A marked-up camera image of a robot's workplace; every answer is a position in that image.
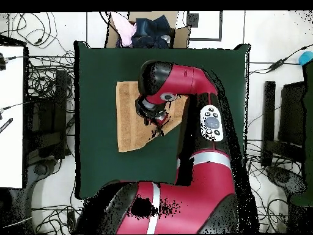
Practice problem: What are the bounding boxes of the orange-brown terry towel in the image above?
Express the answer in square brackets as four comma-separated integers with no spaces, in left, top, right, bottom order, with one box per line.
[116,81,188,153]

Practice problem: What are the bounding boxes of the dark green table cloth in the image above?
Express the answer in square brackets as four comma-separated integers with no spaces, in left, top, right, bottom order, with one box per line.
[74,40,250,200]

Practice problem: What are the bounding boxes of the brown cardboard box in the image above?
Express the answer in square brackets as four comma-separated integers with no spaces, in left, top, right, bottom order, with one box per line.
[105,11,191,49]

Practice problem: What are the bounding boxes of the dark blue jeans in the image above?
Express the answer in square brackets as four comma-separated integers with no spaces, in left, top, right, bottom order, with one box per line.
[131,15,173,49]

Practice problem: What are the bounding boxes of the pink garment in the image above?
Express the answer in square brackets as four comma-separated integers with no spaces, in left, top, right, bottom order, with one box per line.
[111,13,138,48]

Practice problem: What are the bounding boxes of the black equipment stand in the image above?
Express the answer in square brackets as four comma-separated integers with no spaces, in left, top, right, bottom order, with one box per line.
[29,69,68,160]
[261,80,306,167]

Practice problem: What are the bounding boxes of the black power strip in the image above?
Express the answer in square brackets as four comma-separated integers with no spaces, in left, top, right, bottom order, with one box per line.
[67,210,78,233]

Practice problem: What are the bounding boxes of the dark green fabric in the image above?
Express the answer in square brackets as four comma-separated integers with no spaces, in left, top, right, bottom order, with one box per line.
[290,63,313,206]

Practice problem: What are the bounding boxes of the white desk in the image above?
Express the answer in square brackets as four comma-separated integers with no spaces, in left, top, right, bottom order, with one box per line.
[0,45,25,189]

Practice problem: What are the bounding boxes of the light blue round object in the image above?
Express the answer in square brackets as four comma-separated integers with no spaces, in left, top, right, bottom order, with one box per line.
[298,50,313,66]

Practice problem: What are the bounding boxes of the black cable bundle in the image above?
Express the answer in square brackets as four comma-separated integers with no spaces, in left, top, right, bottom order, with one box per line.
[248,139,304,177]

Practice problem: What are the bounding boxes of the tangled black cables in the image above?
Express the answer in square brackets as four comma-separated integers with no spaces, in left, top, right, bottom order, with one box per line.
[0,12,75,111]

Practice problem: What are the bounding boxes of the black power adapter with cable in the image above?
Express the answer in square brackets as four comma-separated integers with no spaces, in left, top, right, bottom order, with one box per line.
[249,43,313,75]

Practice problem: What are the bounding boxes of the tangled floor cables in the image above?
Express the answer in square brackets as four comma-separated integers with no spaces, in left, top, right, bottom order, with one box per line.
[256,193,290,233]

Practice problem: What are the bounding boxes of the loose black floor cables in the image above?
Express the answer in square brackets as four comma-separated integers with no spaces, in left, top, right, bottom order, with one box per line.
[31,199,84,234]

